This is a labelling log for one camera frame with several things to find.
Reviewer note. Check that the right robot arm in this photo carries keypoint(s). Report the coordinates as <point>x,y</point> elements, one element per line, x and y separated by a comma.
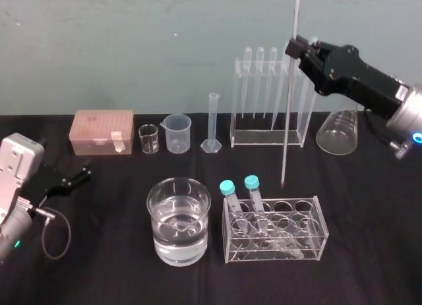
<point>410,114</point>

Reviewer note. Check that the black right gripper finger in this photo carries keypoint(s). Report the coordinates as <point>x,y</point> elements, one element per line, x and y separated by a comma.
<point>324,47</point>
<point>313,66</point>

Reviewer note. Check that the clear plastic measuring cup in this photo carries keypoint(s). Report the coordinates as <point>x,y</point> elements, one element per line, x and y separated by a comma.
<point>178,133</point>

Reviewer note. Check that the clear acrylic test tube rack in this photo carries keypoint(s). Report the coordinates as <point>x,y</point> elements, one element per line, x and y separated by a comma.
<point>296,252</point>

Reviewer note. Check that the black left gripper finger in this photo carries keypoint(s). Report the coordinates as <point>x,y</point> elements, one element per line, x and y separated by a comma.
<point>80,180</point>
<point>86,164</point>

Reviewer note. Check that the large glass beaker with water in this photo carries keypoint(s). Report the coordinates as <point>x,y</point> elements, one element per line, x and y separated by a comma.
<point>179,226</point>

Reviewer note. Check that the small glass beaker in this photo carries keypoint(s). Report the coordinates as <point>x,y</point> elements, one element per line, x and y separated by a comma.
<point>149,140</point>

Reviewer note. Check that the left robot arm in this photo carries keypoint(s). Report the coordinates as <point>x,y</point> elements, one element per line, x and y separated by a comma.
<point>13,160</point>

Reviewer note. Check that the glass conical flask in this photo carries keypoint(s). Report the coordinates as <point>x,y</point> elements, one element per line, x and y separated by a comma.
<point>339,133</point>

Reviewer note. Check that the long glass thermometer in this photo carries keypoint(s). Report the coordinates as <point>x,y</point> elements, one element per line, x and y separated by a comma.
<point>289,104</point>

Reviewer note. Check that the black table cloth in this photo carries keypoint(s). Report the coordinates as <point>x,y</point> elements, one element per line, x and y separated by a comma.
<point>105,278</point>

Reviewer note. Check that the clear acrylic pipette stand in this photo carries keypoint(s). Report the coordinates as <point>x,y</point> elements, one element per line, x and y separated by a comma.
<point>263,138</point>

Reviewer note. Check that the translucent brown pipette tip box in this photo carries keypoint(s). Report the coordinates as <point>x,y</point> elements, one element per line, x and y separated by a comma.
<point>99,130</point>

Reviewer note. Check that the teal capped plastic tube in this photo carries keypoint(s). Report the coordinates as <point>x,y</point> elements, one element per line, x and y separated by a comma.
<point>228,188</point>
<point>252,183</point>

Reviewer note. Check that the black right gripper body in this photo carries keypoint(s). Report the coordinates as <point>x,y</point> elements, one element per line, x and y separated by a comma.
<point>366,81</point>

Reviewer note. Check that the plastic graduated cylinder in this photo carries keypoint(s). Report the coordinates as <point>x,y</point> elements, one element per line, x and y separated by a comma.
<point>213,120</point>

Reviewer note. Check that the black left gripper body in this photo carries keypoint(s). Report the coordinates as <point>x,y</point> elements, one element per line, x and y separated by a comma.
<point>49,183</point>

